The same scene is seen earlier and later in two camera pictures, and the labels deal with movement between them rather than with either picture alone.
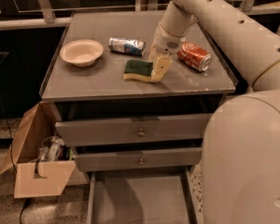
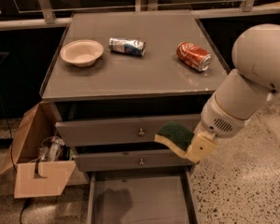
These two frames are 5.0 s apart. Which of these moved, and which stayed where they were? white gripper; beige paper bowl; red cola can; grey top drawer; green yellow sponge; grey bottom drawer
Moved: white gripper; green yellow sponge
Stayed: grey bottom drawer; grey top drawer; red cola can; beige paper bowl
